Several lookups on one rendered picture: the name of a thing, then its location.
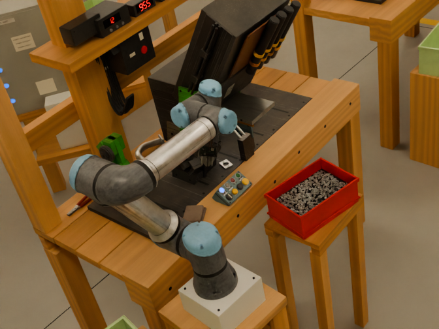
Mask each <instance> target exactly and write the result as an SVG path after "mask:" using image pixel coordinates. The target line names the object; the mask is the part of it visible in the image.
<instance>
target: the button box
mask: <svg viewBox="0 0 439 329"><path fill-rule="evenodd" d="M236 173H239V174H240V177H239V178H238V177H236ZM236 173H235V174H234V175H233V176H232V177H231V178H234V179H235V182H231V178H230V179H228V180H227V181H226V182H225V183H224V184H223V185H222V186H221V187H220V188H223V189H224V192H223V193H222V192H220V188H219V189H218V190H217V191H216V192H215V193H214V195H213V197H212V198H213V199H214V200H215V201H216V202H219V203H221V204H224V205H226V206H230V205H231V204H232V203H233V202H234V201H235V200H236V199H237V198H238V197H239V196H240V195H242V194H243V193H244V192H245V191H246V190H247V189H248V188H249V187H250V186H251V185H252V182H251V181H250V180H249V184H247V185H244V184H243V183H242V180H243V179H244V178H246V177H245V176H244V175H243V174H242V173H241V172H239V171H237V172H236ZM226 183H228V184H229V185H230V186H229V187H226V186H225V184H226ZM239 183H241V184H242V185H243V188H242V189H238V187H237V185H238V184H239ZM233 189H237V190H238V193H237V194H236V195H234V194H233V193H232V190H233ZM229 193H230V194H232V196H233V198H232V199H231V200H228V199H227V197H226V196H227V194H229Z"/></svg>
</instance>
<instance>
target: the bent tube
mask: <svg viewBox="0 0 439 329"><path fill-rule="evenodd" d="M158 137H159V138H157V139H155V140H151V141H149V142H145V143H143V144H142V145H140V146H139V147H138V148H137V149H136V151H135V157H136V159H138V160H143V158H144V157H143V156H142V152H143V151H144V150H146V149H148V148H151V147H154V146H157V145H160V144H161V145H163V144H164V143H165V141H164V139H163V138H162V136H161V135H160V134H159V135H158Z"/></svg>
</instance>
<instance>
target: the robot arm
mask: <svg viewBox="0 0 439 329"><path fill-rule="evenodd" d="M198 90H199V91H198V92H197V93H195V94H194V95H192V96H191V97H189V98H188V99H186V100H184V101H182V102H179V103H178V104H177V105H176V106H175V107H173V108H172V110H171V119H172V121H173V123H174V124H175V125H176V126H177V127H179V128H182V129H183V128H185V129H183V130H182V131H180V132H179V133H178V134H176V135H175V136H173V137H172V138H171V139H170V140H168V141H167V142H165V143H164V144H163V145H161V146H160V147H158V148H157V149H156V150H155V151H153V152H151V154H149V155H148V156H146V157H145V158H143V160H138V159H137V160H135V161H133V162H132V163H131V164H128V165H122V166H121V165H118V164H116V163H113V162H110V161H107V160H106V159H102V158H100V157H99V156H97V155H91V154H86V155H83V156H81V157H79V158H78V159H77V160H76V161H75V162H74V163H73V165H72V167H71V169H70V172H69V183H70V185H71V187H72V188H73V189H74V190H75V191H76V192H77V193H82V194H83V195H86V196H87V197H89V198H90V199H92V200H93V201H95V202H96V203H98V204H99V205H101V206H104V207H109V206H112V207H113V208H114V209H116V210H118V211H119V212H120V213H122V214H123V215H125V216H126V217H128V218H129V219H130V220H132V221H133V222H135V223H136V224H138V225H139V226H141V227H142V228H144V229H145V230H147V231H148V234H149V237H150V238H151V239H152V241H153V242H154V243H155V244H156V245H157V246H159V247H160V248H163V249H166V250H168V251H170V252H172V253H174V254H176V255H179V256H180V257H182V258H185V259H187V260H188V261H190V263H191V265H192V268H193V271H194V274H193V288H194V289H195V292H196V294H197V295H198V296H199V297H201V298H203V299H205V300H218V299H221V298H224V297H226V296H228V295H229V294H230V293H232V292H233V291H234V289H235V288H236V286H237V284H238V276H237V274H236V270H235V269H234V268H233V267H232V266H231V264H230V263H229V262H228V261H227V257H226V255H225V251H224V248H223V244H222V240H221V236H220V234H219V232H218V230H217V228H216V227H215V226H214V225H213V224H211V223H208V222H205V221H201V222H200V223H198V222H194V223H191V222H189V221H186V220H185V219H183V218H181V217H180V216H179V215H178V214H177V213H175V212H174V211H172V210H163V209H162V208H160V207H159V206H158V205H157V204H155V203H154V202H152V201H151V200H150V199H149V198H147V197H146V196H145V195H146V194H148V193H149V192H150V191H152V190H153V189H155V188H156V187H157V182H158V181H159V180H160V179H161V178H162V177H164V176H165V175H166V174H168V173H169V172H170V171H171V170H173V169H174V168H176V167H177V166H178V165H179V164H180V163H182V162H183V161H185V160H186V159H187V158H188V157H190V156H191V155H192V154H194V153H195V152H197V156H198V152H199V157H200V158H201V165H203V164H204V165H205V166H210V165H213V162H214V160H215V158H216V157H217V156H218V152H219V151H220V149H221V139H219V137H220V135H219V133H221V134H231V133H232V132H233V131H234V130H235V129H236V126H237V116H236V114H235V113H234V112H233V111H232V110H228V109H226V108H221V96H222V93H221V84H220V83H219V82H218V81H216V80H212V79H207V80H203V81H202V82H201V83H200V84H199V88H198ZM206 157H209V159H207V158H206Z"/></svg>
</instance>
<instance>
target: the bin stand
mask: <svg viewBox="0 0 439 329"><path fill-rule="evenodd" d="M358 195H359V196H360V199H359V201H358V202H357V203H355V204H354V205H353V206H352V207H350V208H348V209H347V210H346V211H344V212H343V213H341V214H340V215H339V216H338V217H336V218H334V219H333V220H332V221H330V222H329V223H327V224H326V225H325V226H324V227H322V228H321V229H319V230H318V231H317V232H315V233H313V234H312V235H311V236H309V237H308V238H307V239H305V240H303V239H301V238H300V237H298V236H297V235H296V234H294V233H292V232H291V231H290V230H288V229H286V228H285V227H284V226H282V225H281V224H279V223H278V222H276V221H275V220H274V219H272V218H271V217H270V218H269V219H268V220H267V221H266V222H265V224H264V226H265V233H266V235H268V240H269V245H270V252H271V256H272V263H273V267H274V274H275V278H276V285H277V289H278V292H279V293H281V294H283V295H284V296H286V298H287V305H286V311H287V318H288V322H289V329H299V324H298V319H297V311H296V306H295V298H294V294H293V286H292V281H291V273H290V268H289V261H288V255H287V247H286V243H285V237H288V238H291V239H292V240H295V241H298V242H300V243H303V244H305V245H308V246H310V247H311V250H310V262H311V268H312V277H313V283H314V293H315V299H316V309H317V318H318V324H319V329H334V317H333V303H332V296H331V284H330V277H329V265H328V258H327V248H328V247H329V246H330V245H331V244H332V243H333V241H334V240H335V239H336V238H337V236H338V235H339V234H340V233H341V232H342V231H343V230H344V228H345V227H346V226H348V241H349V251H350V268H351V284H352V294H353V310H354V319H355V324H356V325H358V326H361V327H363V328H364V327H365V325H366V324H367V322H368V302H367V289H366V266H365V243H364V231H363V208H362V207H363V206H364V199H363V194H361V193H358Z"/></svg>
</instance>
